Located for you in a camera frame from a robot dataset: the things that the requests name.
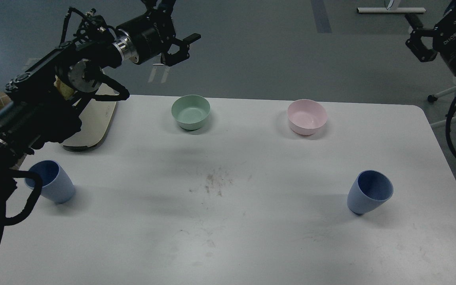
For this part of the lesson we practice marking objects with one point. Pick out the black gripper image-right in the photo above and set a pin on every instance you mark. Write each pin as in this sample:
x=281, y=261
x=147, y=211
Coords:
x=444, y=43

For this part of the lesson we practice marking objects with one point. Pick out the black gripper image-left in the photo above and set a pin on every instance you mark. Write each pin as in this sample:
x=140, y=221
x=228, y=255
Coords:
x=151, y=34

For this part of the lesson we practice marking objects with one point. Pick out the blue cup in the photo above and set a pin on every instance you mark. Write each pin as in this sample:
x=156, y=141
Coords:
x=57, y=185
x=370, y=190

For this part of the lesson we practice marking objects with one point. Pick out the white table leg base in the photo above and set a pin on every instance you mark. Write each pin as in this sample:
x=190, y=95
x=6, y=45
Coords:
x=393, y=7

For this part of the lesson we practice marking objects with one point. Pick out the green bowl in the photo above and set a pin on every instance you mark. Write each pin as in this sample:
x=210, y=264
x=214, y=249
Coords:
x=191, y=112

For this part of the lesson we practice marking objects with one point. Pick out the cream toaster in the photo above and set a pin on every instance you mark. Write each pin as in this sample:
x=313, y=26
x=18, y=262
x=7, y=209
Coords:
x=96, y=118

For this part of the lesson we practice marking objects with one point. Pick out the pink bowl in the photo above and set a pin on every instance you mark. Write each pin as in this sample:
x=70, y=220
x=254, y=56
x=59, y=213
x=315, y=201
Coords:
x=306, y=117

